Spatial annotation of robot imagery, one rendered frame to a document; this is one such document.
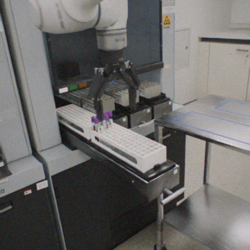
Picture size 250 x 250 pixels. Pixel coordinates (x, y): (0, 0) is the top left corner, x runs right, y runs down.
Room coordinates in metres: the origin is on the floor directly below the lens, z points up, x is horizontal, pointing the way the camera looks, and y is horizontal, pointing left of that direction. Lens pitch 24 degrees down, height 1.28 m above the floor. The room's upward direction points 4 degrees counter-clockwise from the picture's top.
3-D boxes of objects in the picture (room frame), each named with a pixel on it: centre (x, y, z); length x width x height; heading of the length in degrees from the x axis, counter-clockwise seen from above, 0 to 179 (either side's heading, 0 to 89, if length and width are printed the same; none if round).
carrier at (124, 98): (1.31, -0.04, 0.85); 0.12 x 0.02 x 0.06; 126
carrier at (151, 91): (1.40, -0.16, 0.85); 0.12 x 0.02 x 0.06; 125
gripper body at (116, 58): (0.86, 0.01, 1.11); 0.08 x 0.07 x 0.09; 127
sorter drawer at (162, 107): (1.58, -0.02, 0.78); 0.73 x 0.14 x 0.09; 36
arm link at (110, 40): (0.86, 0.01, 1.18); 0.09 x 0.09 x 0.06
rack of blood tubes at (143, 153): (0.84, 0.00, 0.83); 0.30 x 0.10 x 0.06; 37
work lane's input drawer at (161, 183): (0.95, 0.08, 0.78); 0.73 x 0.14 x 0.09; 36
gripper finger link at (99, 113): (0.82, 0.07, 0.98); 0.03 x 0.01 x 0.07; 37
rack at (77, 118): (1.09, 0.18, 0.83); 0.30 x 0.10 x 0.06; 36
